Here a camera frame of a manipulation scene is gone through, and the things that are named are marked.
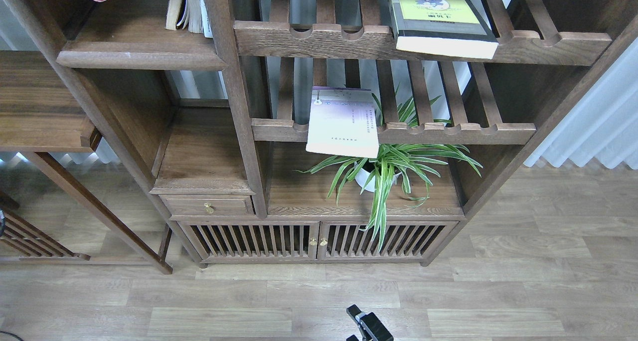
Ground white curtain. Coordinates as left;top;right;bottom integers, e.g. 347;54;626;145
524;40;638;169

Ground white plant pot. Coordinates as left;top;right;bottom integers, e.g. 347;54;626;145
354;161;381;192

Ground dark wooden bookshelf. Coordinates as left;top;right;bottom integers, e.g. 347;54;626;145
3;0;637;266

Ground pale lavender book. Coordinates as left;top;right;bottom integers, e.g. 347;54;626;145
306;86;379;159

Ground spider plant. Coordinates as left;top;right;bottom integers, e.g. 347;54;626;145
307;93;481;250

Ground upright white books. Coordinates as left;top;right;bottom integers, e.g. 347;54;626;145
185;0;213;38

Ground upright beige book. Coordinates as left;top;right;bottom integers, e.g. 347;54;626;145
165;0;188;30

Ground yellow and grey thick book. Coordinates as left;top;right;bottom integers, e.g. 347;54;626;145
389;0;498;59

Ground brass drawer knob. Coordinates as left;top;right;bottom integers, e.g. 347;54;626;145
204;202;215;214

